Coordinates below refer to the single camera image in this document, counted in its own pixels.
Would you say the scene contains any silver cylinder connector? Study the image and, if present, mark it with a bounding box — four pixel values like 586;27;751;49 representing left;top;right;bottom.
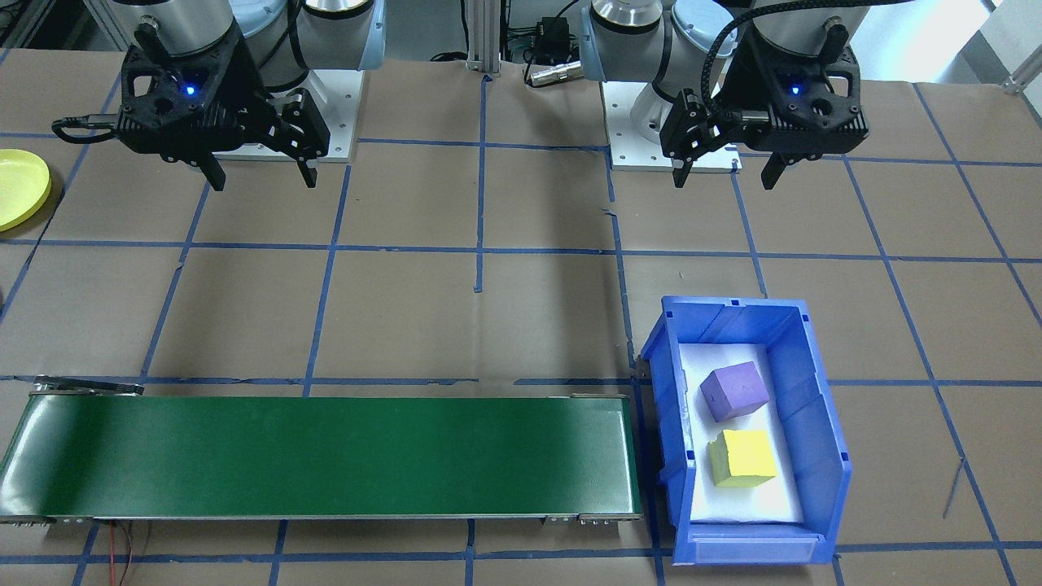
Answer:
525;61;584;87

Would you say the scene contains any blue plastic bin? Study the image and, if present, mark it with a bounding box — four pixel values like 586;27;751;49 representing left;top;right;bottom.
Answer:
639;295;854;567

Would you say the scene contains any red and black wire pair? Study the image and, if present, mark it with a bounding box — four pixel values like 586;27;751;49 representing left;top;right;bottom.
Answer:
104;521;154;586

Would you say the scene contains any green conveyor belt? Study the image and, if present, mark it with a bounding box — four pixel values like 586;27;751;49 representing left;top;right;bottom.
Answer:
0;376;644;526

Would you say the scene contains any purple foam block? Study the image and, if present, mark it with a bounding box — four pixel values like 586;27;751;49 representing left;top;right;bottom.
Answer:
699;360;771;424

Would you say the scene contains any yellow plate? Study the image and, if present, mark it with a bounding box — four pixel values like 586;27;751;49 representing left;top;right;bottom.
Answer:
0;148;53;234

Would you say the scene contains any yellow foam block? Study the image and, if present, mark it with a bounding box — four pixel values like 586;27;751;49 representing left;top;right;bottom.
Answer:
707;428;779;489

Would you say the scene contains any black power box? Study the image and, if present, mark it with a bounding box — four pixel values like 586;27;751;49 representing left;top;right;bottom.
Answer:
533;16;572;59

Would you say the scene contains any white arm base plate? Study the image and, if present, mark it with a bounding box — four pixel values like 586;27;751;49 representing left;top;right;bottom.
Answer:
601;80;743;173
213;69;365;162

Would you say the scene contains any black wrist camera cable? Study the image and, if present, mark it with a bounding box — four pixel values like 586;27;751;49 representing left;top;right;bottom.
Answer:
51;116;123;146

